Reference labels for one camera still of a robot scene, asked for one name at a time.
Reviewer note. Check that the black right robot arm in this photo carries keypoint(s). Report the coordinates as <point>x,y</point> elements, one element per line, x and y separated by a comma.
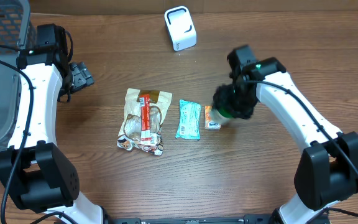
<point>328,169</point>

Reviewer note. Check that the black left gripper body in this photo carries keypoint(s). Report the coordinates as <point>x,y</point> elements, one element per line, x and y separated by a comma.
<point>81,76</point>

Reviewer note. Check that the white barcode scanner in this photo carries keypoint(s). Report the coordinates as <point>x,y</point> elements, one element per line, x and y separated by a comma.
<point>180,28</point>

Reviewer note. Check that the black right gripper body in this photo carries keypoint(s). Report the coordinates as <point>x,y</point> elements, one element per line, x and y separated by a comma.
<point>242,106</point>

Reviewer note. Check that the green lid jar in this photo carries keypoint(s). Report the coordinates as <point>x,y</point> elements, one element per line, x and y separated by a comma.
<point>218,118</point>

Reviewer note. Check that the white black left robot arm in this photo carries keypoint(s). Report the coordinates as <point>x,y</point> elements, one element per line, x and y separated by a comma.
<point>36,175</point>

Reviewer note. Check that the orange small box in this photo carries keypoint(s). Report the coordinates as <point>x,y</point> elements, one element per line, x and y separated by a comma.
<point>209,123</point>

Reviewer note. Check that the grey plastic mesh basket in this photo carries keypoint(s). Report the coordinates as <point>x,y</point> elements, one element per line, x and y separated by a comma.
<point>16,31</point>

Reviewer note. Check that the brown snack bag red label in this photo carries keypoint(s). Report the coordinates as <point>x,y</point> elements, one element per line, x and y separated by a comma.
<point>144,114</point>

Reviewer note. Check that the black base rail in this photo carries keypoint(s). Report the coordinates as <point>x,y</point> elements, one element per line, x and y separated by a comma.
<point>191,220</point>

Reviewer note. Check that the teal tissue pack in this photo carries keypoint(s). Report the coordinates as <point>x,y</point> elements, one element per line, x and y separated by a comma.
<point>188,127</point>

